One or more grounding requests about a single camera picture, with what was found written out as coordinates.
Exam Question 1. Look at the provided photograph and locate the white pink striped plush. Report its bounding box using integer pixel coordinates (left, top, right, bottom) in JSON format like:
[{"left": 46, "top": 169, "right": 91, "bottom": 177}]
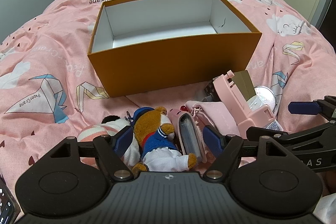
[{"left": 77, "top": 115, "right": 140, "bottom": 169}]

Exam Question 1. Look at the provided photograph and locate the pink folding phone stand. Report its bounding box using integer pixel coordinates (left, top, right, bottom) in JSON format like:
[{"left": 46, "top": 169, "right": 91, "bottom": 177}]
[{"left": 213, "top": 71, "right": 275, "bottom": 139}]

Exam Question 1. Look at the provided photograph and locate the pink card holder wallet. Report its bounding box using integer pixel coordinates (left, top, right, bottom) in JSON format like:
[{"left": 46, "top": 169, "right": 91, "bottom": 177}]
[{"left": 167, "top": 109, "right": 207, "bottom": 163}]

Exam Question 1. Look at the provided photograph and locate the brown bear plush blue outfit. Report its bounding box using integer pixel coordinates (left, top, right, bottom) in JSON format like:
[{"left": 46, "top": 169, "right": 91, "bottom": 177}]
[{"left": 131, "top": 106, "right": 198, "bottom": 175}]

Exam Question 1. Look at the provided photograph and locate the dark patterned small box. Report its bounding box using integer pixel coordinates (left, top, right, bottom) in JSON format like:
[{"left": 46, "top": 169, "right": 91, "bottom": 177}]
[{"left": 202, "top": 81, "right": 221, "bottom": 102}]

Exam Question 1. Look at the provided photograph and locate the round silver compact mirror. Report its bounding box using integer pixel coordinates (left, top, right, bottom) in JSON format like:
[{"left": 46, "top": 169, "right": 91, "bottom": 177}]
[{"left": 254, "top": 86, "right": 277, "bottom": 112}]

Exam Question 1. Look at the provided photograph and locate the olive green small box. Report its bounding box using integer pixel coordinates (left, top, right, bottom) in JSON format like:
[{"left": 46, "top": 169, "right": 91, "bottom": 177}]
[{"left": 232, "top": 70, "right": 256, "bottom": 101}]

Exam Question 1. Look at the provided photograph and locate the pink drawstring cloth pouch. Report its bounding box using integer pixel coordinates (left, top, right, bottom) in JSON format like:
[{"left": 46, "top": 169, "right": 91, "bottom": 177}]
[{"left": 186, "top": 101, "right": 240, "bottom": 136}]

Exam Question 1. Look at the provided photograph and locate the white cream tube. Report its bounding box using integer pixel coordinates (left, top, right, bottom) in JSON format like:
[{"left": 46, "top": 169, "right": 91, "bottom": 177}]
[{"left": 264, "top": 119, "right": 284, "bottom": 131}]

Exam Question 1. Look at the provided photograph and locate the orange cardboard box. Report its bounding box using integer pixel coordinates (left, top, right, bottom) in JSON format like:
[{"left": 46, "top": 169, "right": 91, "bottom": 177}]
[{"left": 88, "top": 0, "right": 261, "bottom": 97}]

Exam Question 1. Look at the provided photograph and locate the smartphone with screen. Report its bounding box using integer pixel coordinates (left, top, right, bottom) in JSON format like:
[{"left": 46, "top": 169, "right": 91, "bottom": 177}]
[{"left": 0, "top": 176, "right": 21, "bottom": 224}]

